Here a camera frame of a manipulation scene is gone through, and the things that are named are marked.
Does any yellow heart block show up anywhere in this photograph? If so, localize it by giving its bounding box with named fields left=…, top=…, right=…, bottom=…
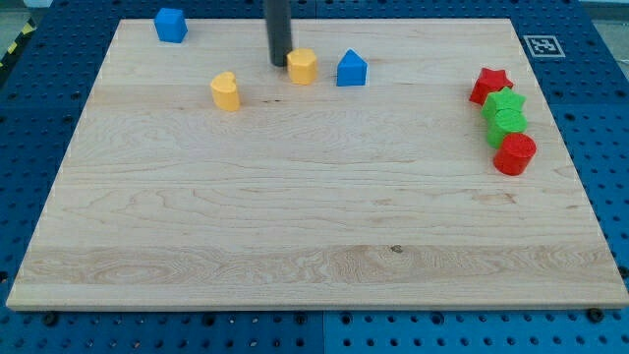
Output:
left=210, top=71, right=241, bottom=112

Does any light wooden board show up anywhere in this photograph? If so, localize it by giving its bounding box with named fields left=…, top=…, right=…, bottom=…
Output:
left=7, top=19, right=628, bottom=312

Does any blue house-shaped block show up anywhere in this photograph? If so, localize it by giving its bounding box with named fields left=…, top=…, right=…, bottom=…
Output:
left=336, top=48, right=369, bottom=87

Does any yellow hexagon block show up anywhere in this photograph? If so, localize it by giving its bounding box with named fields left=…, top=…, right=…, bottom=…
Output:
left=287, top=48, right=317, bottom=86

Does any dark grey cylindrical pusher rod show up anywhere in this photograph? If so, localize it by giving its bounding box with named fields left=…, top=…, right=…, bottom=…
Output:
left=263, top=0, right=293, bottom=67

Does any green cylinder block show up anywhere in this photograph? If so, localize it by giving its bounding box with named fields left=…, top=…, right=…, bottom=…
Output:
left=486, top=109, right=528, bottom=148

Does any red star block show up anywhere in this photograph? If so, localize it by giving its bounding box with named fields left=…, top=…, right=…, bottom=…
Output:
left=469, top=67, right=514, bottom=105

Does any red cylinder block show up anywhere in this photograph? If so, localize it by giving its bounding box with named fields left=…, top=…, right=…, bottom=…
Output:
left=493, top=133, right=537, bottom=176

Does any green star block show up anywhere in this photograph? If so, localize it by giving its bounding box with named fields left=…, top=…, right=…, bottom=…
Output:
left=481, top=87, right=526, bottom=120

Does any blue cube block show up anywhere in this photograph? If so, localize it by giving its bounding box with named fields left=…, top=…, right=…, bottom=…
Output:
left=153, top=8, right=188, bottom=43

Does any white fiducial marker tag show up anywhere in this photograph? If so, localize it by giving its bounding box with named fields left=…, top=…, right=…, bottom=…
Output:
left=524, top=34, right=565, bottom=58

